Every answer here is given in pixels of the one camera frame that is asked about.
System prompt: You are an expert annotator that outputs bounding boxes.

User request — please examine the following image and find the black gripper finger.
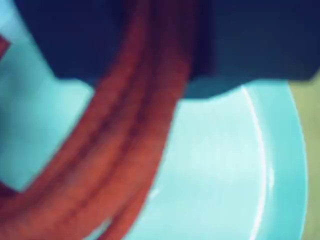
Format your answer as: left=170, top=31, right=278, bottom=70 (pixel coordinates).
left=186, top=0, right=320, bottom=100
left=14, top=0, right=136, bottom=92

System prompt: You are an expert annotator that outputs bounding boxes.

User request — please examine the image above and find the red braided charging cable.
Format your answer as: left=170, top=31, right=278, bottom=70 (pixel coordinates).
left=0, top=0, right=201, bottom=240

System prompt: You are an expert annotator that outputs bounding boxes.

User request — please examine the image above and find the teal round plate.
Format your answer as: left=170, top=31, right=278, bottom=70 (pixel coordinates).
left=0, top=0, right=310, bottom=240

